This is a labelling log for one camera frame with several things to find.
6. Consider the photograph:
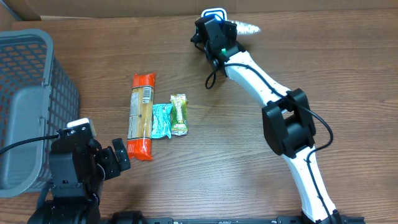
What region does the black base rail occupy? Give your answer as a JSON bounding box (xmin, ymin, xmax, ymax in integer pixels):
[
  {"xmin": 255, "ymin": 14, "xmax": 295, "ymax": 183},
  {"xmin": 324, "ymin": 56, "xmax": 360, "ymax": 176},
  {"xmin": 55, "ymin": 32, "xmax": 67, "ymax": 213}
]
[{"xmin": 105, "ymin": 216, "xmax": 366, "ymax": 224}]

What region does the green yellow snack bar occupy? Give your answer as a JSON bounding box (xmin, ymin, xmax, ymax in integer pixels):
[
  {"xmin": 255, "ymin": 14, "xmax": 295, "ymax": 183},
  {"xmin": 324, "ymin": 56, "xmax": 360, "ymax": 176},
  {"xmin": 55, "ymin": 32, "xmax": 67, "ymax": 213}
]
[{"xmin": 170, "ymin": 94, "xmax": 188, "ymax": 136}]

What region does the teal snack packet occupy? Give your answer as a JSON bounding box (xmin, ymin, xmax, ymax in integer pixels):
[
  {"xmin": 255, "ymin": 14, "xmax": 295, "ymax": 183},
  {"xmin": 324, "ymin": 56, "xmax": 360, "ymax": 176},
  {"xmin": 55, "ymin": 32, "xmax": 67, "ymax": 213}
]
[{"xmin": 152, "ymin": 103, "xmax": 172, "ymax": 139}]

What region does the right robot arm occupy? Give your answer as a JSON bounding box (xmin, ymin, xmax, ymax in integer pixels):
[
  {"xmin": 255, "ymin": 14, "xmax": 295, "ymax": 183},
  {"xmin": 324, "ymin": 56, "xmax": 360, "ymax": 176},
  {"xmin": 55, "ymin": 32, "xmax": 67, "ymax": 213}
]
[{"xmin": 191, "ymin": 14, "xmax": 342, "ymax": 223}]

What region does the white Pantene tube gold cap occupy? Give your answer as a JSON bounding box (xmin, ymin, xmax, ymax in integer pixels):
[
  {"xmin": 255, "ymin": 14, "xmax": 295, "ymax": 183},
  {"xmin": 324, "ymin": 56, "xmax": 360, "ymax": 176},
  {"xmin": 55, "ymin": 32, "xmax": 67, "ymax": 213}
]
[{"xmin": 228, "ymin": 20, "xmax": 261, "ymax": 35}]

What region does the grey plastic basket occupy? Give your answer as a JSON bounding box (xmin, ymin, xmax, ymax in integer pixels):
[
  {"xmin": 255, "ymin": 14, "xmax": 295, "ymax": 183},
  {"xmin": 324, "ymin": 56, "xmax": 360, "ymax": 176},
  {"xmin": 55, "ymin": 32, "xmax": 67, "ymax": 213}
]
[{"xmin": 1, "ymin": 29, "xmax": 80, "ymax": 198}]

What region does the white barcode scanner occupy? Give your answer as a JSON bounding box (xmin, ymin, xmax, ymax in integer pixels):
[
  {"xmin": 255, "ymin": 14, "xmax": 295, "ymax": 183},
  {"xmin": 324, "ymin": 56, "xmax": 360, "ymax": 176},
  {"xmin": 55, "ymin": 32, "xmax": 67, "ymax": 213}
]
[{"xmin": 201, "ymin": 7, "xmax": 228, "ymax": 21}]

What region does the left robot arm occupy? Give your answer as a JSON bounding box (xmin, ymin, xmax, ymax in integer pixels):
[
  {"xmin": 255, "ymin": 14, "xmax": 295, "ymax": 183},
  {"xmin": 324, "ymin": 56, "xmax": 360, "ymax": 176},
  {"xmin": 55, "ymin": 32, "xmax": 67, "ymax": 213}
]
[{"xmin": 28, "ymin": 136, "xmax": 131, "ymax": 223}]

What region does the spaghetti pack with red ends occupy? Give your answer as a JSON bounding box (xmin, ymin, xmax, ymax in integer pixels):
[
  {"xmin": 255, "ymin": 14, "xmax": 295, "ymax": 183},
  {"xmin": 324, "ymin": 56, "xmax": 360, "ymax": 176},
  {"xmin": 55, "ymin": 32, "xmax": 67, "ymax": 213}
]
[{"xmin": 127, "ymin": 72, "xmax": 156, "ymax": 161}]

